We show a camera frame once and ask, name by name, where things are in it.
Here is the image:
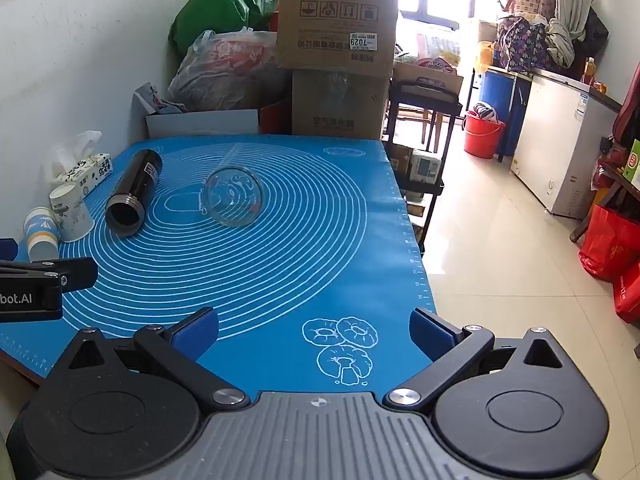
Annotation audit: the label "black trolley rack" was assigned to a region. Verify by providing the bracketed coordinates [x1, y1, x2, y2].
[382, 77, 464, 257]

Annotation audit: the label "clear glass cup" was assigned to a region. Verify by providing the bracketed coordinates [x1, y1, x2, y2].
[201, 164, 265, 229]

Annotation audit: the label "green plastic bag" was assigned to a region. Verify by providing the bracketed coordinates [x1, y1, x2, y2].
[168, 0, 281, 59]

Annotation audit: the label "grey clothes pile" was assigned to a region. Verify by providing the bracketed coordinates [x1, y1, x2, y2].
[544, 17, 576, 69]

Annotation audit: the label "blue white paper cup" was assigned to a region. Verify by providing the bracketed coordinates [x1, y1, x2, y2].
[23, 206, 60, 264]

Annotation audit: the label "yellow plastic bag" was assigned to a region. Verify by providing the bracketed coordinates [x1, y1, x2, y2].
[473, 39, 496, 74]

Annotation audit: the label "white patterned paper cup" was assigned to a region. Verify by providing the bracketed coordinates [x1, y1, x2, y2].
[48, 183, 96, 244]

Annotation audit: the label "black thermos flask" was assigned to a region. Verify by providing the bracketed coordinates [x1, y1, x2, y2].
[104, 148, 164, 237]

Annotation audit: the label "white appliance box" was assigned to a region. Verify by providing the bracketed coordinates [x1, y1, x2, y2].
[409, 148, 444, 185]

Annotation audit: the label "open cardboard snack box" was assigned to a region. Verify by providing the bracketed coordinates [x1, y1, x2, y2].
[392, 57, 465, 94]

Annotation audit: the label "small cardboard box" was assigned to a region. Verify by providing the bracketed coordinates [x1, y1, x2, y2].
[291, 68, 391, 140]

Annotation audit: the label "large cardboard box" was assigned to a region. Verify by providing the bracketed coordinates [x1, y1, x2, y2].
[275, 0, 400, 79]

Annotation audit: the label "purple patterned bag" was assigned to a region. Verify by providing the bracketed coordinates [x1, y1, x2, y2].
[494, 14, 549, 74]

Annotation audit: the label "white red paper bag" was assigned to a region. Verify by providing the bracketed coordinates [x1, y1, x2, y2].
[133, 82, 184, 116]

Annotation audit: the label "blue plastic barrel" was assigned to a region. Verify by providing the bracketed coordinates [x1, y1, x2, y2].
[478, 68, 532, 157]

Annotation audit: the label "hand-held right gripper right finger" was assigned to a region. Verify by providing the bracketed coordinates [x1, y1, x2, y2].
[382, 307, 574, 410]

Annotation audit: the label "red plastic bucket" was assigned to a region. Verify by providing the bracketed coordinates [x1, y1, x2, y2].
[462, 109, 506, 160]

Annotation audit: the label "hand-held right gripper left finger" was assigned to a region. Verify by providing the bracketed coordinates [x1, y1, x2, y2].
[54, 307, 251, 410]

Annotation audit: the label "white flat box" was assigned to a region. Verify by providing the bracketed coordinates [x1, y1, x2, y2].
[145, 108, 261, 140]

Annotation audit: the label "clear plastic bag red contents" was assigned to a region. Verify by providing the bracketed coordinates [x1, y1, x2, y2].
[167, 26, 294, 114]

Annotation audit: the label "red shopping bag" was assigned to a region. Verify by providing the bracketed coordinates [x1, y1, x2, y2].
[612, 260, 640, 324]
[578, 203, 640, 281]

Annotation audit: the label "blue silicone mat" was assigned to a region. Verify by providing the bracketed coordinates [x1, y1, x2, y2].
[0, 133, 435, 377]

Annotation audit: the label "dark wooden side table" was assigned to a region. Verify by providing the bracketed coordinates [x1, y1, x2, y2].
[569, 159, 640, 244]

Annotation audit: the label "white chest freezer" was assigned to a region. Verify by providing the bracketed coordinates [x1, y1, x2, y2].
[509, 67, 624, 220]

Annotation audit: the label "white tissue pack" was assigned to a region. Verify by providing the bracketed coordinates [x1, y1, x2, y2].
[50, 130, 114, 197]

